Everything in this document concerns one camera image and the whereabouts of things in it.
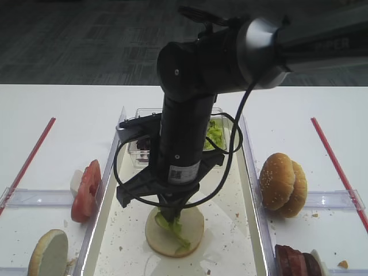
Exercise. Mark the white holder block right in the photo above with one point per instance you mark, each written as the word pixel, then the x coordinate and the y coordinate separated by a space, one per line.
pixel 322 266

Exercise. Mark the tomato slice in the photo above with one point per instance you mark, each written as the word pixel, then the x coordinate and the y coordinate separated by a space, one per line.
pixel 84 205

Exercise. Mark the white metal tray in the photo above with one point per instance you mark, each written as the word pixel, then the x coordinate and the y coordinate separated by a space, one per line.
pixel 225 249

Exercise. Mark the clear left upper crossbar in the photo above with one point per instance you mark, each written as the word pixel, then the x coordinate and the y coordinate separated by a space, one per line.
pixel 28 198

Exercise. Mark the clear right upper crossbar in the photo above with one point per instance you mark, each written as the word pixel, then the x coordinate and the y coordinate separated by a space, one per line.
pixel 345 200

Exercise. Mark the clear plastic container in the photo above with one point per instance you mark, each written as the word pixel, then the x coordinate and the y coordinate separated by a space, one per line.
pixel 134 153

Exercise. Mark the front sesame bun top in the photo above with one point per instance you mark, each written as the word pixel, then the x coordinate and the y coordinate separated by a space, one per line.
pixel 276 181

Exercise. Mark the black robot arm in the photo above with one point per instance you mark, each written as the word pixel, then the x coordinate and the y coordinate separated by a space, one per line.
pixel 230 55

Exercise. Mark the clear left long rail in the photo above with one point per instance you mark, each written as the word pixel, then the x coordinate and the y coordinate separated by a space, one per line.
pixel 94 235

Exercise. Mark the sesame bun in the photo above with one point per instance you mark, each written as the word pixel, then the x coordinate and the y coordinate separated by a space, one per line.
pixel 298 197
pixel 276 181

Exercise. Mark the clear right long rail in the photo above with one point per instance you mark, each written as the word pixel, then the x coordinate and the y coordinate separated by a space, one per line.
pixel 262 246

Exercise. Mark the clear long rail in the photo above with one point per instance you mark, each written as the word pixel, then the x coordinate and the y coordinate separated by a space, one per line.
pixel 94 235
pixel 262 246

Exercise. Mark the bun half cut side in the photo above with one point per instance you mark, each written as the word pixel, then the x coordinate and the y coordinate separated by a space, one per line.
pixel 49 256

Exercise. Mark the green lettuce pile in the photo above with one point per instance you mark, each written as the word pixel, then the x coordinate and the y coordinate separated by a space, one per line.
pixel 215 132

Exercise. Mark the bottom bun on tray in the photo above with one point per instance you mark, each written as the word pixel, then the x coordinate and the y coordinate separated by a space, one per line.
pixel 164 243

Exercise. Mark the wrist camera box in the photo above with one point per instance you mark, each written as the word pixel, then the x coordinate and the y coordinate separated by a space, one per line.
pixel 137 128

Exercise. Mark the white holder block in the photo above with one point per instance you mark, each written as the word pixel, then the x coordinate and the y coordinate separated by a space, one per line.
pixel 322 266
pixel 75 182

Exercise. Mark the purple cabbage pile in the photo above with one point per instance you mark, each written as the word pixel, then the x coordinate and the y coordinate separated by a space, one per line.
pixel 143 146

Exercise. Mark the white holder block left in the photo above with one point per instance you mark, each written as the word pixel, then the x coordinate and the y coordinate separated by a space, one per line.
pixel 75 182

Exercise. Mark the clear right lower crossbar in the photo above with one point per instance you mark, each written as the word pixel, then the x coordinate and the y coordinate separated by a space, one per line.
pixel 348 272

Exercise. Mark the clear crossbar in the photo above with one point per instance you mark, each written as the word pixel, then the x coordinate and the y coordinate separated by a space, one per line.
pixel 345 200
pixel 28 198
pixel 348 272

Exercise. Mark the dark meat patty slices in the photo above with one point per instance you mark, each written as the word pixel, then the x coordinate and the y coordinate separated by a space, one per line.
pixel 294 262

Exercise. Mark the green lettuce leaf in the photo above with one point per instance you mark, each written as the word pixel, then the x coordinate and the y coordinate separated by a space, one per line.
pixel 174 227

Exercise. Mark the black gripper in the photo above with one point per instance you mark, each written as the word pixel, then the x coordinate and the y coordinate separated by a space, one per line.
pixel 177 159

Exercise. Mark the rear sesame bun top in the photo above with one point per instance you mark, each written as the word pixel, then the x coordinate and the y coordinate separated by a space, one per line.
pixel 298 197

